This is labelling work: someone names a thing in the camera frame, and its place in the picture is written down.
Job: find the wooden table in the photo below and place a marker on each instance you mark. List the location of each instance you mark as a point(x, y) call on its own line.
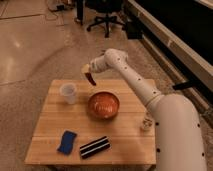
point(129, 144)

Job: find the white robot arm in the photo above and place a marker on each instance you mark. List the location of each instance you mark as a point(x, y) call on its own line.
point(178, 134)

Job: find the black box on floor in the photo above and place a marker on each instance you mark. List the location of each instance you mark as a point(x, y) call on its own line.
point(132, 31)

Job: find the orange bowl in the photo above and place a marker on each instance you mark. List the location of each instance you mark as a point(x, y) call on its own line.
point(103, 105)

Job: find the blue sponge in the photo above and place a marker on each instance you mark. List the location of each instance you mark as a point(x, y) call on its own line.
point(67, 141)

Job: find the black office chair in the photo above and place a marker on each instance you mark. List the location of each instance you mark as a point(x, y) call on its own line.
point(106, 7)

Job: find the black white striped block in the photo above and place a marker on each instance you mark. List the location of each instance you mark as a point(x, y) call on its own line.
point(94, 147)

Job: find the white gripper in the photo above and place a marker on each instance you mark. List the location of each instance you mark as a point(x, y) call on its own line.
point(85, 69)

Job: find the white ceramic cup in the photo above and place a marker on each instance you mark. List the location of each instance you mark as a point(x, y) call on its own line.
point(68, 91)

